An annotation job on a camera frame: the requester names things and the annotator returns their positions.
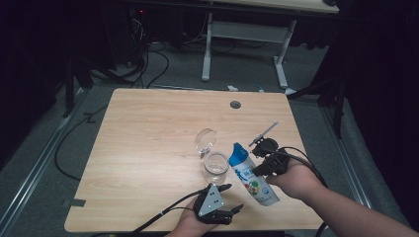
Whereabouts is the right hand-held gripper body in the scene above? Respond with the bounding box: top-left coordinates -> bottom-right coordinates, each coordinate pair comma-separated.
248,119 -> 292,178

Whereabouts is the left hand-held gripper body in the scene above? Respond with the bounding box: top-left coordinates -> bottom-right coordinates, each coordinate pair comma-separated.
192,183 -> 233,226

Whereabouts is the white bottle with blue cap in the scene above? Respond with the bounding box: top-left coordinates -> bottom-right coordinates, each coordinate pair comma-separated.
227,141 -> 281,207

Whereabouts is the clear glass jar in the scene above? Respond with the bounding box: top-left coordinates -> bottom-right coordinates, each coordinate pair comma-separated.
203,151 -> 230,186

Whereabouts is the person's right hand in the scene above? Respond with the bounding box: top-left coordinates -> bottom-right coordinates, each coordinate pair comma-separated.
266,157 -> 325,202

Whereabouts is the person's left hand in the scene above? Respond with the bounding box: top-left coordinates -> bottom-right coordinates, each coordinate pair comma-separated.
169,206 -> 218,237

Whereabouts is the black metal stand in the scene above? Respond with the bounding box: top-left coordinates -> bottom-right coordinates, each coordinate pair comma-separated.
286,73 -> 349,140
61,57 -> 95,119

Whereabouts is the desk with white metal legs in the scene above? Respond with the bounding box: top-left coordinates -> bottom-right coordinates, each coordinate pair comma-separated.
201,0 -> 340,97

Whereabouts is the black tape piece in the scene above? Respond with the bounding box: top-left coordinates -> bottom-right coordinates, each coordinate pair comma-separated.
61,197 -> 87,208

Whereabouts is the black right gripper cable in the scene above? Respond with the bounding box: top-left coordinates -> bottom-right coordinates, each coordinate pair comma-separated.
261,146 -> 330,237

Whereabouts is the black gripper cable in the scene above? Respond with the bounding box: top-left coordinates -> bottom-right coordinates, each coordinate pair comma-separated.
261,146 -> 330,237
129,188 -> 209,237

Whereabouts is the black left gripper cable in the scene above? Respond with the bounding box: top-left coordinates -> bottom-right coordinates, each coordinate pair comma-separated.
129,188 -> 209,237

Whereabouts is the metal floor rail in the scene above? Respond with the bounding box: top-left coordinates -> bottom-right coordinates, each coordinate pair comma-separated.
0,88 -> 91,233
319,106 -> 374,209

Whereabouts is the black cable bundle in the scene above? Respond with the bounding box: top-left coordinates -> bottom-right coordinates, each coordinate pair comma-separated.
129,13 -> 171,90

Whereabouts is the black floor cable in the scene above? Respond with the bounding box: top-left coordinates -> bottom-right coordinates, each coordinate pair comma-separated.
53,104 -> 111,182

